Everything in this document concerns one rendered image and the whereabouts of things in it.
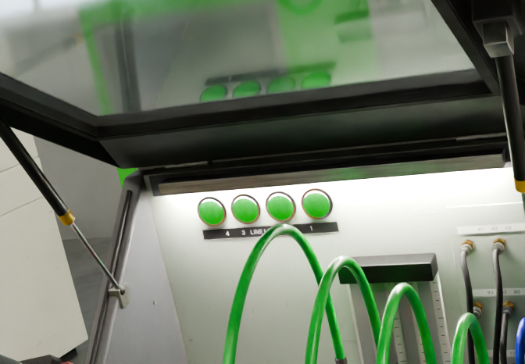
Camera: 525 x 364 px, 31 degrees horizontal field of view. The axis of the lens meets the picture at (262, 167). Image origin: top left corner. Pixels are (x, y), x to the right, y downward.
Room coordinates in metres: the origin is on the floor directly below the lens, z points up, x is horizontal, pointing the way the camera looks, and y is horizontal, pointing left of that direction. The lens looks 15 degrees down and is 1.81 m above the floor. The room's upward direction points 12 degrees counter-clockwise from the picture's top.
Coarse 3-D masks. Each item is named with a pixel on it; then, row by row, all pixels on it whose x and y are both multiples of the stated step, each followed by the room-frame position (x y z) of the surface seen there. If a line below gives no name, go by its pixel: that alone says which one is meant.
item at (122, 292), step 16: (0, 128) 1.21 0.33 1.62; (16, 144) 1.23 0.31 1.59; (32, 160) 1.24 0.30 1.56; (32, 176) 1.24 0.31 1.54; (48, 192) 1.26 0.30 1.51; (64, 208) 1.27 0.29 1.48; (64, 224) 1.28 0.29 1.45; (80, 240) 1.30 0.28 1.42; (96, 256) 1.31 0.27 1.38; (112, 288) 1.35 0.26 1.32; (128, 288) 1.36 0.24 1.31
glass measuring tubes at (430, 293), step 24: (360, 264) 1.30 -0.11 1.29; (384, 264) 1.29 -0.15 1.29; (408, 264) 1.27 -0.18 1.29; (432, 264) 1.26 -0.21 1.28; (384, 288) 1.30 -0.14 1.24; (432, 288) 1.29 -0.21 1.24; (360, 312) 1.31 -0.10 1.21; (408, 312) 1.28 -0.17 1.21; (432, 312) 1.27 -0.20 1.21; (360, 336) 1.32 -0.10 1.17; (408, 336) 1.28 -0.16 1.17; (432, 336) 1.27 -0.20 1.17; (408, 360) 1.29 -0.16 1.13
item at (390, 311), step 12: (396, 288) 1.05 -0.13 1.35; (408, 288) 1.07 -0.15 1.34; (396, 300) 1.02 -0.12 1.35; (384, 312) 1.00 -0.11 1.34; (420, 312) 1.12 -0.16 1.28; (384, 324) 0.99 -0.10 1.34; (420, 324) 1.12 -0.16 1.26; (384, 336) 0.97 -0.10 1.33; (420, 336) 1.13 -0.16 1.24; (384, 348) 0.96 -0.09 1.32; (432, 348) 1.13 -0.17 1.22; (384, 360) 0.95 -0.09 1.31; (432, 360) 1.13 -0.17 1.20
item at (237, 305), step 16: (272, 240) 1.13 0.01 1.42; (304, 240) 1.22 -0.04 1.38; (256, 256) 1.07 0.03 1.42; (320, 272) 1.25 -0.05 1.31; (240, 288) 1.03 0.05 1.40; (240, 304) 1.01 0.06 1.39; (240, 320) 1.00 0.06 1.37; (336, 320) 1.27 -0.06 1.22; (336, 336) 1.27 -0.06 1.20; (224, 352) 0.97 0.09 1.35; (336, 352) 1.28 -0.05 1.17
